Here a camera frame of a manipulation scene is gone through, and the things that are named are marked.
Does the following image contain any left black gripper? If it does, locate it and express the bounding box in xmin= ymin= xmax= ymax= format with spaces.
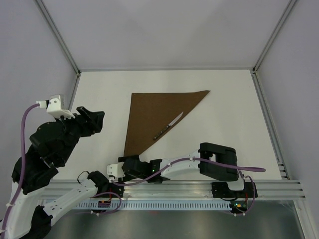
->
xmin=55 ymin=105 xmax=106 ymax=163

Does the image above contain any black handled knife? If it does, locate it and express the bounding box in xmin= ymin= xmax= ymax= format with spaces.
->
xmin=153 ymin=112 xmax=183 ymax=140

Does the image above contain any brown cloth napkin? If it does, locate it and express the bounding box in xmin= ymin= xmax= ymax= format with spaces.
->
xmin=124 ymin=90 xmax=210 ymax=157

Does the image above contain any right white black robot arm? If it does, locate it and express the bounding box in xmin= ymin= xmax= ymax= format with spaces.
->
xmin=119 ymin=142 xmax=246 ymax=197

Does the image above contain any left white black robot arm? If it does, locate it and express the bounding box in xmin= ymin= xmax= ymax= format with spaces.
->
xmin=0 ymin=107 xmax=109 ymax=239

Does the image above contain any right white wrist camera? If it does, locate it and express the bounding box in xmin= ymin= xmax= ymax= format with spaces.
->
xmin=107 ymin=162 xmax=125 ymax=180

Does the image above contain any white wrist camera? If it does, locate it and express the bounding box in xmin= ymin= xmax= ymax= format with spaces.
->
xmin=107 ymin=162 xmax=125 ymax=180
xmin=36 ymin=94 xmax=75 ymax=120

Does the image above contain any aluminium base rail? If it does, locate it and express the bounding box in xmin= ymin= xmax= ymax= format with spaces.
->
xmin=40 ymin=180 xmax=306 ymax=201

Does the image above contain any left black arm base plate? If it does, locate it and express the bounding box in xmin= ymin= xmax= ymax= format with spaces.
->
xmin=106 ymin=183 xmax=124 ymax=198

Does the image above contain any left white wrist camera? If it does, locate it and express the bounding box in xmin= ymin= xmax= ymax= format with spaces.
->
xmin=36 ymin=94 xmax=75 ymax=120

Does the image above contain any white slotted cable duct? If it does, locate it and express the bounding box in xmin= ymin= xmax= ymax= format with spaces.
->
xmin=75 ymin=200 xmax=231 ymax=211

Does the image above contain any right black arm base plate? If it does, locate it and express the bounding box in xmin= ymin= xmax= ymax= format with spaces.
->
xmin=211 ymin=182 xmax=258 ymax=199

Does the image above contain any left aluminium frame post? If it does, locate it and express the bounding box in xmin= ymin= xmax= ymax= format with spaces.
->
xmin=33 ymin=0 xmax=81 ymax=77

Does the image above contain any aluminium frame post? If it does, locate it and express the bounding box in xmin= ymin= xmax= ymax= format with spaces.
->
xmin=33 ymin=0 xmax=81 ymax=77
xmin=251 ymin=0 xmax=300 ymax=74

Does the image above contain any right aluminium frame post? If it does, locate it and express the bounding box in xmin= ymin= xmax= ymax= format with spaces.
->
xmin=251 ymin=0 xmax=300 ymax=74

